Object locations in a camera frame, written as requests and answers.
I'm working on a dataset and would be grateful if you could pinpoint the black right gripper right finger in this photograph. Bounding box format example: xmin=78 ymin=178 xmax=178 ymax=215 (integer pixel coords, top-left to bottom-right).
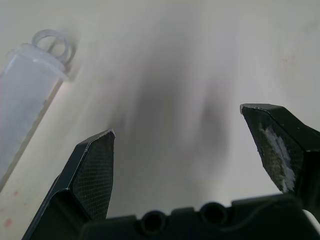
xmin=239 ymin=103 xmax=320 ymax=212

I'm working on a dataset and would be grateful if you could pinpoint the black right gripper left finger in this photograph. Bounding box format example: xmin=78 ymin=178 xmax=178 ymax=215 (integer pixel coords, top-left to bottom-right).
xmin=21 ymin=128 xmax=117 ymax=240

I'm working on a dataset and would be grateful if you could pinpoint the clear plastic tube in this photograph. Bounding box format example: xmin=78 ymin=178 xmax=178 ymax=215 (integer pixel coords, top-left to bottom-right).
xmin=0 ymin=29 xmax=77 ymax=190

